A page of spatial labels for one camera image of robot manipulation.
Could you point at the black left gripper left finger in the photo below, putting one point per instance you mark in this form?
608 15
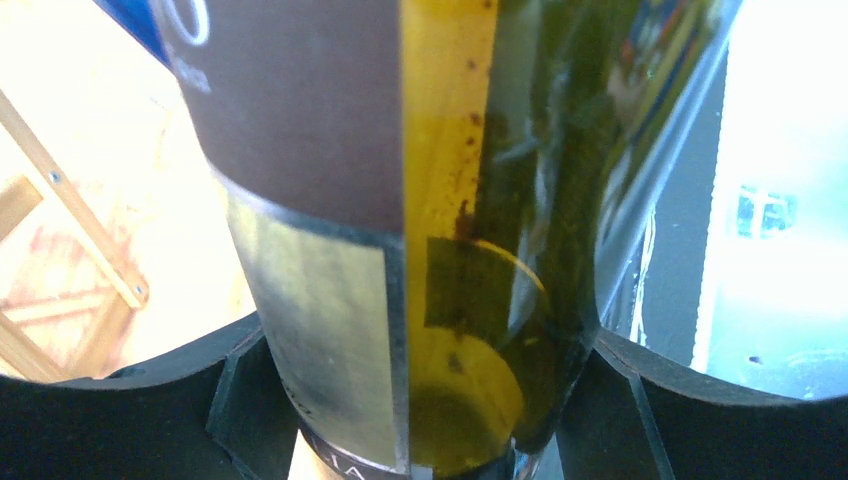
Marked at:
211 409

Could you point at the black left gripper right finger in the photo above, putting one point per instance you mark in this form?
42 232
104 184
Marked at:
635 414

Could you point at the dark brown wine bottle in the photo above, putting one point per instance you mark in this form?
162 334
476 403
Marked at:
434 202

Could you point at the blue labelled clear bottle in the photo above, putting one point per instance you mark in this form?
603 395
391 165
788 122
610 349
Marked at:
137 19

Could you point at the wooden lattice wine rack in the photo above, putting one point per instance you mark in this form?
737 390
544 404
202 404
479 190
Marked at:
69 289

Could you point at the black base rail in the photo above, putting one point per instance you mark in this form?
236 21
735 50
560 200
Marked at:
650 292

